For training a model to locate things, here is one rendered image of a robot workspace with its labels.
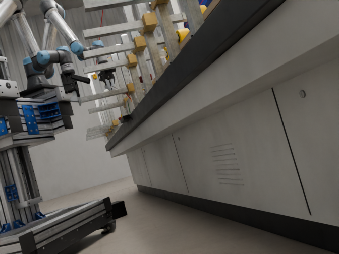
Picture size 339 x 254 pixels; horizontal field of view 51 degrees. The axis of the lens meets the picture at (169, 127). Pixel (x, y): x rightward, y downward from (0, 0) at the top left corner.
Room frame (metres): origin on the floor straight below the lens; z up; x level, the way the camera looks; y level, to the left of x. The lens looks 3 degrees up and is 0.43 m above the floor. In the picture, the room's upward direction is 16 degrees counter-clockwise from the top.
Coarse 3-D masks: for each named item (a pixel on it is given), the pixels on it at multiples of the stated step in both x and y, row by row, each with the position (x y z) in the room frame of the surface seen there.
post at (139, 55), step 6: (126, 6) 1.68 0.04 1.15; (126, 12) 1.68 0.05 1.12; (126, 18) 1.69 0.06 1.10; (132, 18) 1.69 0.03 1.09; (132, 36) 1.68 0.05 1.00; (138, 54) 1.68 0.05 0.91; (138, 60) 1.69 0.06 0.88; (144, 60) 1.69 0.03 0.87; (144, 66) 1.69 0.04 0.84; (144, 72) 1.68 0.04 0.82; (144, 78) 1.68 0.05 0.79; (150, 78) 1.69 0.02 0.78; (144, 84) 1.70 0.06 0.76; (150, 84) 1.69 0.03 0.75
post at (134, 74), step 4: (124, 36) 1.93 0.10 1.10; (124, 40) 1.93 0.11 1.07; (128, 40) 1.93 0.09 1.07; (128, 52) 1.93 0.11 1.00; (132, 68) 1.93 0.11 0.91; (132, 72) 1.92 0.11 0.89; (136, 72) 1.93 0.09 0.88; (132, 76) 1.92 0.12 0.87; (136, 76) 1.93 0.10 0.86; (132, 80) 1.95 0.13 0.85; (136, 80) 1.93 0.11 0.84; (136, 84) 1.92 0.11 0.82; (140, 84) 1.93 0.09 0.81; (136, 88) 1.92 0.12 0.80; (140, 88) 1.93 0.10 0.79; (136, 92) 1.93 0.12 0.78; (140, 92) 1.93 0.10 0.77; (140, 96) 1.93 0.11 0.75; (140, 100) 1.92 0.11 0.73
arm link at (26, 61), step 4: (28, 56) 2.27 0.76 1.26; (24, 60) 2.26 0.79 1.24; (28, 60) 2.25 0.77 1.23; (24, 64) 2.26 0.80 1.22; (28, 64) 2.25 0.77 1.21; (24, 68) 2.28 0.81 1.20; (28, 68) 2.26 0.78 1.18; (28, 72) 2.26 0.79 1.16; (32, 72) 2.25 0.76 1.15; (44, 72) 2.36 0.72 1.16
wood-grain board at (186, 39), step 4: (212, 0) 1.25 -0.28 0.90; (216, 0) 1.22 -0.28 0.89; (220, 0) 1.20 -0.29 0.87; (212, 4) 1.26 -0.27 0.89; (216, 4) 1.23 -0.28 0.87; (208, 8) 1.29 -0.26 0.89; (212, 8) 1.26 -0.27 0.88; (204, 12) 1.34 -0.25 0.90; (208, 12) 1.30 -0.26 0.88; (204, 16) 1.35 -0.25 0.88; (204, 20) 1.36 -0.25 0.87; (188, 36) 1.55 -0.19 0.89; (184, 40) 1.61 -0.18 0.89; (188, 40) 1.57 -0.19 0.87; (180, 44) 1.68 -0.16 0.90; (184, 44) 1.63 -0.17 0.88; (180, 48) 1.69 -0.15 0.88; (168, 60) 1.91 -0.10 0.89; (168, 64) 1.93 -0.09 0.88; (164, 68) 2.02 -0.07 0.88; (144, 92) 2.67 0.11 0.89
